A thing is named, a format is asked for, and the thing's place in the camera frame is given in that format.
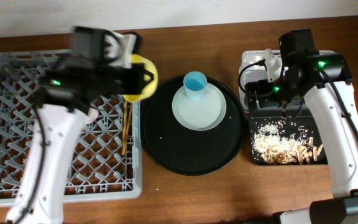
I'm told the clear plastic bin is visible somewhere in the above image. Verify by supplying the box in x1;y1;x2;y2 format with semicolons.
238;50;333;116

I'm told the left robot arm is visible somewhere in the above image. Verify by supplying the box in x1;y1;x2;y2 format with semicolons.
6;26;158;223

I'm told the food scraps pile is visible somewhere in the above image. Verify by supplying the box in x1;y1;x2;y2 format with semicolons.
252;120;324;166

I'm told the pink cup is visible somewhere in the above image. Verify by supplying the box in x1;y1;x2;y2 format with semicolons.
86;108;99;124

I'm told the rectangular black tray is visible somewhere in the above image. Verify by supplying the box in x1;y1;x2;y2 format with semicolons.
247;107;329;166

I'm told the round black tray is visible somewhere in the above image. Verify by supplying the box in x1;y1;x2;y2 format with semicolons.
140;76;247;176

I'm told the yellow bowl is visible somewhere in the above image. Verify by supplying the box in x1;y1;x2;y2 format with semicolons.
122;54;159;103

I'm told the grey plate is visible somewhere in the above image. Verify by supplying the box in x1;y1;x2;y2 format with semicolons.
172;83;227;131

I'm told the wooden chopstick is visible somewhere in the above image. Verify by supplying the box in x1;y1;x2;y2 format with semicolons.
123;103;133;150
121;100;128;156

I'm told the light blue cup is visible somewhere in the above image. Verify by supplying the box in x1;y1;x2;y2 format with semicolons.
183;71;207;100

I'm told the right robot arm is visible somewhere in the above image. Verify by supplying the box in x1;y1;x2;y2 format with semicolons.
238;29;358;223

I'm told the grey dishwasher rack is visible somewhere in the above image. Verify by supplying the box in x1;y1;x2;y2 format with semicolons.
0;50;142;207

